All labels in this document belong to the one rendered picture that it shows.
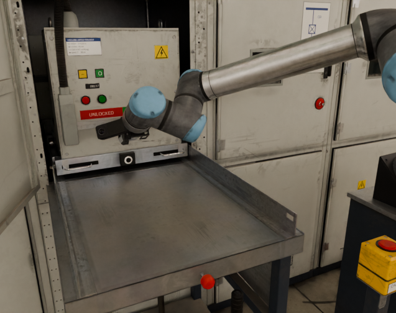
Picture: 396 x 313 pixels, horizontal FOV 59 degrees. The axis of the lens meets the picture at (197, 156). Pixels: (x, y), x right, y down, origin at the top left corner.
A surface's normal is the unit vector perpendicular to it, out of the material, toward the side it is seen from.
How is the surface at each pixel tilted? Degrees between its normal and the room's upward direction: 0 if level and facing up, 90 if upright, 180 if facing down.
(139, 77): 90
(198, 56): 90
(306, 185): 90
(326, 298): 0
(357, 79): 90
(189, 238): 0
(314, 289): 0
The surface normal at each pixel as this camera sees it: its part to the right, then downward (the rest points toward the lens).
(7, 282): 0.42, 0.29
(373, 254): -0.91, 0.14
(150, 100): 0.28, -0.25
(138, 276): -0.01, -0.95
